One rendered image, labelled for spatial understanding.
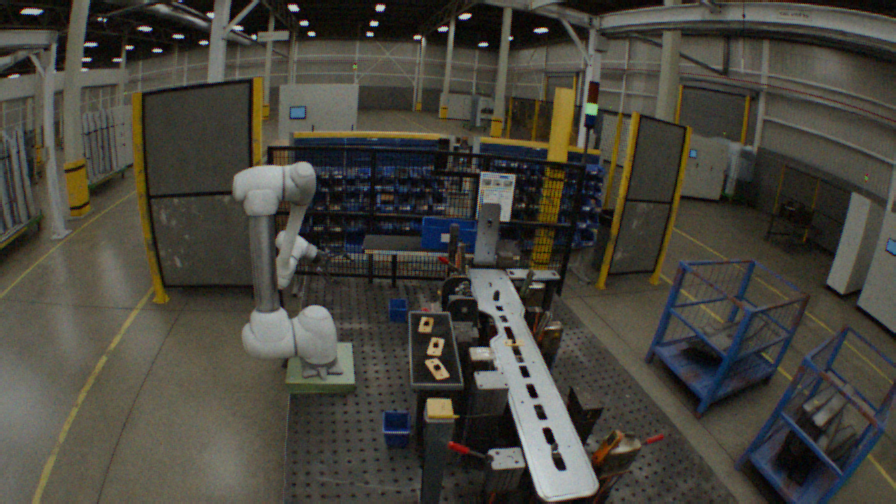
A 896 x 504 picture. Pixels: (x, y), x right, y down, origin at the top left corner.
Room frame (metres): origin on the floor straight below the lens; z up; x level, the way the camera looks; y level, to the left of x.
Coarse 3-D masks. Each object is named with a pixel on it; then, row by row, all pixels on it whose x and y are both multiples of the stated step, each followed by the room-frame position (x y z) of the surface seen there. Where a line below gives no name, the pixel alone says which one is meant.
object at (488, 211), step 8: (488, 208) 1.95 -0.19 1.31; (496, 208) 1.96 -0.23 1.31; (480, 216) 1.95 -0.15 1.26; (488, 216) 1.95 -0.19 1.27; (496, 216) 1.96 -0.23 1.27; (480, 224) 1.95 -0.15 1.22; (496, 224) 1.96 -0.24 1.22; (480, 232) 1.95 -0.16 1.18; (488, 232) 1.96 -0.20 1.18; (496, 232) 1.96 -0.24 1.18; (480, 240) 1.95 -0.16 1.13; (488, 240) 1.96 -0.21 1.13; (496, 240) 1.96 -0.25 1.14; (480, 248) 1.95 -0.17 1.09; (488, 248) 1.96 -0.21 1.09; (480, 256) 1.95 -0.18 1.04; (488, 256) 1.96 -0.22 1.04
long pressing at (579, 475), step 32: (480, 288) 1.66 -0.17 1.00; (512, 288) 1.69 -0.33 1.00; (512, 320) 1.39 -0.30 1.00; (512, 352) 1.17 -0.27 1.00; (512, 384) 0.99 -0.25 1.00; (544, 384) 0.99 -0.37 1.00; (512, 416) 0.83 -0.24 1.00; (544, 448) 0.70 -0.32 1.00; (576, 448) 0.70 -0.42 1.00; (544, 480) 0.59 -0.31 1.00; (576, 480) 0.58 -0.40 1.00
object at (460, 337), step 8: (456, 336) 1.11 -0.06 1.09; (464, 336) 1.11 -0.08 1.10; (456, 344) 1.10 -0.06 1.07; (464, 344) 1.08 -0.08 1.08; (464, 352) 1.08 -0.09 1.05; (464, 360) 1.09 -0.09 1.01; (464, 368) 1.09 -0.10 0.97; (464, 376) 1.09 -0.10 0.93; (456, 392) 1.08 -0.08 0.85; (456, 400) 1.09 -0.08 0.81; (456, 408) 1.09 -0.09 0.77
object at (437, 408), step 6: (432, 402) 0.71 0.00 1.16; (438, 402) 0.71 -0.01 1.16; (444, 402) 0.72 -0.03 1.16; (450, 402) 0.72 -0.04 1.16; (432, 408) 0.69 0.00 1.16; (438, 408) 0.69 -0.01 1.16; (444, 408) 0.69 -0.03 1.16; (450, 408) 0.70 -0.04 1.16; (432, 414) 0.67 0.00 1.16; (438, 414) 0.67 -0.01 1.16; (444, 414) 0.67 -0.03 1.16; (450, 414) 0.67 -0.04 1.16
